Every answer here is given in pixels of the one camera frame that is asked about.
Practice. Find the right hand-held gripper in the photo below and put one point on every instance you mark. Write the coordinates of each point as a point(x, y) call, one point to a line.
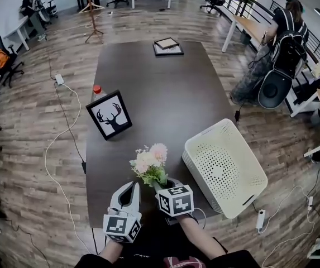
point(176, 201)

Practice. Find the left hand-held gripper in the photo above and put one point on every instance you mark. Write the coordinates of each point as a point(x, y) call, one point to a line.
point(120, 226)

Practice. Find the pink and white flowers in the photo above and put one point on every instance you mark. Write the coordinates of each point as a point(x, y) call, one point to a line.
point(150, 162)

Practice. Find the white perforated plastic basket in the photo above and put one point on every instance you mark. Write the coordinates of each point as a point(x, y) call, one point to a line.
point(224, 166)

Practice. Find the person's left forearm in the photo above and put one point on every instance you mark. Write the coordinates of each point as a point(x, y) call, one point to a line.
point(112, 250)

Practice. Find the person's right forearm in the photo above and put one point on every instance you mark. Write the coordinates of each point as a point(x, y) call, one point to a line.
point(198, 237)

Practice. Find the red patterned cloth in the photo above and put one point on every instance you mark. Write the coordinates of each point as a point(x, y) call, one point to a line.
point(185, 262)

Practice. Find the black framed deer picture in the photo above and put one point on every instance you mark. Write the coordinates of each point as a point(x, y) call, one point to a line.
point(109, 116)

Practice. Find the black power adapter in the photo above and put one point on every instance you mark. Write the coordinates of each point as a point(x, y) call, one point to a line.
point(238, 114)

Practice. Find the white power strip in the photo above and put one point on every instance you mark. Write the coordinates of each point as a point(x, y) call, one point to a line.
point(59, 79)
point(260, 219)

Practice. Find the clear bottle with red cap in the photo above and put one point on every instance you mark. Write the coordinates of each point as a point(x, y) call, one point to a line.
point(97, 92)

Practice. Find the black shell chair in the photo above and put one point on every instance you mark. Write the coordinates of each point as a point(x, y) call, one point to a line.
point(274, 89)

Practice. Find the wooden top desk white legs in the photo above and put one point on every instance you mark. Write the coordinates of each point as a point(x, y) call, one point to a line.
point(252, 26)

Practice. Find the wooden coat stand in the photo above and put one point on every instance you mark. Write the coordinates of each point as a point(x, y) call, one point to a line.
point(92, 15)

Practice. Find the black office chair orange cushion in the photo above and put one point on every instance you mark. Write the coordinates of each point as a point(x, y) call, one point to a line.
point(0, 59)

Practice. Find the black metal railing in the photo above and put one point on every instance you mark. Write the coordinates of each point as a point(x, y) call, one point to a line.
point(260, 8)

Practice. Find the small white desk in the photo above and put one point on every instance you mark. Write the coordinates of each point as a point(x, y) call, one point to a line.
point(17, 28)

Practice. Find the flat black picture frame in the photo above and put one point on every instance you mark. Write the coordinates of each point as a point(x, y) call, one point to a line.
point(173, 51)

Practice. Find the wooden picture frame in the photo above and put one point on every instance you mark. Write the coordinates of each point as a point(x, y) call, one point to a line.
point(166, 43)

